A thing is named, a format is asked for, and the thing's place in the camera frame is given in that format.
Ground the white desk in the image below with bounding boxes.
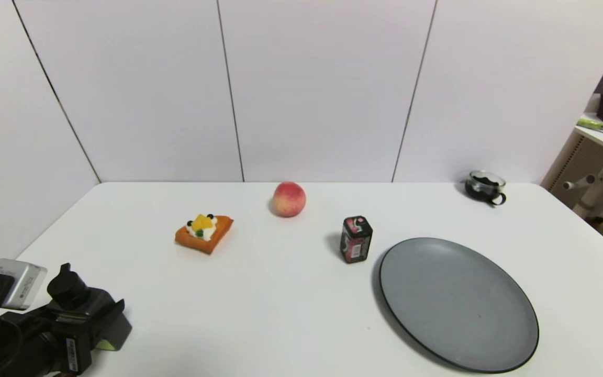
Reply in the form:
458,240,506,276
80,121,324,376
541,113,603,223

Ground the dark green bottle black cap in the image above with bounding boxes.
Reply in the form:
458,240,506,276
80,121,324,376
47,263,132,351

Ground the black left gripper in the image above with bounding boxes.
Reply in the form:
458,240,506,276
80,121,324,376
14,263,133,377

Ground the glass cup with dark contents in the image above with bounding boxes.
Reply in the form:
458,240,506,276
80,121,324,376
464,171,507,206

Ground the gray round plate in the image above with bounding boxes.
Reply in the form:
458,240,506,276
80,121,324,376
378,237,539,373

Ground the small red black box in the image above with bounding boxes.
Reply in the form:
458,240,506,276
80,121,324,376
340,216,373,264

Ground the red yellow peach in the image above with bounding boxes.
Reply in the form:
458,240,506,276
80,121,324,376
273,182,307,218

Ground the orange toast with fruit topping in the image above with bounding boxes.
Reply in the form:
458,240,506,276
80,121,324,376
175,214,235,255

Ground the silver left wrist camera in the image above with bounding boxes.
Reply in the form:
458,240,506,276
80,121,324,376
0,258,49,311

